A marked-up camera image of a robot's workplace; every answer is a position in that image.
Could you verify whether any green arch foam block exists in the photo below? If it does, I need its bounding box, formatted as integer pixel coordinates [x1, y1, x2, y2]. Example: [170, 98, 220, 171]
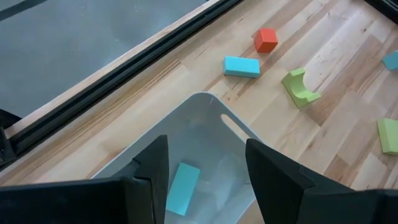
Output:
[281, 67, 322, 110]

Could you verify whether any black frame bracket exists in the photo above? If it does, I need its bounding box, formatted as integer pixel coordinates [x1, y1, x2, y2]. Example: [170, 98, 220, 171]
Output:
[0, 108, 22, 167]

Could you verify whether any orange-red foam cube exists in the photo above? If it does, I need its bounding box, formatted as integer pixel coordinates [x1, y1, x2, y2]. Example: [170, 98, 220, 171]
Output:
[254, 27, 279, 54]

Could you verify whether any black aluminium table frame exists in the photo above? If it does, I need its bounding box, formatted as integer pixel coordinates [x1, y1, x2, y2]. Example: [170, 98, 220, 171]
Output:
[0, 0, 398, 170]

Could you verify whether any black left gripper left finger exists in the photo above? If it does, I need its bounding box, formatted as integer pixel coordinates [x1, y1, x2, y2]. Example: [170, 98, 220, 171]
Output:
[0, 134, 170, 224]

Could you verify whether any blue foam block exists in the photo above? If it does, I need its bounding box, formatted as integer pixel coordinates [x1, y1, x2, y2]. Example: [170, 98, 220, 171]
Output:
[381, 50, 398, 72]
[223, 55, 261, 79]
[165, 162, 201, 217]

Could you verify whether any clear plastic bin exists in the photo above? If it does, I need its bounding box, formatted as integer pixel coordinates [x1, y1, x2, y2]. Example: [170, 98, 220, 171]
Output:
[91, 91, 265, 224]

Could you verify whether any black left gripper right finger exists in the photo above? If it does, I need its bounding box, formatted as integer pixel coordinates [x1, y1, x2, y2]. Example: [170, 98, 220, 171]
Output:
[245, 138, 398, 224]

